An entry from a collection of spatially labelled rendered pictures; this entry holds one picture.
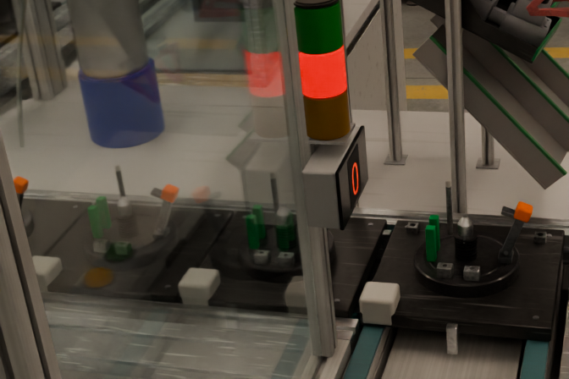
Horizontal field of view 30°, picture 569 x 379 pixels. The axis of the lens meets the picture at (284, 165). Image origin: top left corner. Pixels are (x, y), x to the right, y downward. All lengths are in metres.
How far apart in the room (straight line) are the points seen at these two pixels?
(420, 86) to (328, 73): 3.42
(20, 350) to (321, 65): 0.57
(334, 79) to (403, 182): 0.80
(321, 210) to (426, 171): 0.81
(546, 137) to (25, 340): 1.18
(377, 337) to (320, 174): 0.31
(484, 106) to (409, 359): 0.41
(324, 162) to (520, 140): 0.50
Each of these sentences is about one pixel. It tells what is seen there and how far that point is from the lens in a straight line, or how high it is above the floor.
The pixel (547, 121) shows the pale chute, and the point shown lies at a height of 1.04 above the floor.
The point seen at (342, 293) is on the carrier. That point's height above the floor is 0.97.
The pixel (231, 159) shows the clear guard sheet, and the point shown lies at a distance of 0.98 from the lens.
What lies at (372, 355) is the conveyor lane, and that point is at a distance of 1.34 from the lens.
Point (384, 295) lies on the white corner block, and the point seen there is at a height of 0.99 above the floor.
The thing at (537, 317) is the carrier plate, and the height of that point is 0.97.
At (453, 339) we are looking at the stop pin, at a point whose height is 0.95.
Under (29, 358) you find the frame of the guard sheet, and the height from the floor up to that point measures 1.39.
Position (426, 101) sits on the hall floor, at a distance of 4.39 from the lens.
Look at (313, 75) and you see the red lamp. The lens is 1.13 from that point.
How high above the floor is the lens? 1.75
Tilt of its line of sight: 26 degrees down
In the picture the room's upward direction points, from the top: 7 degrees counter-clockwise
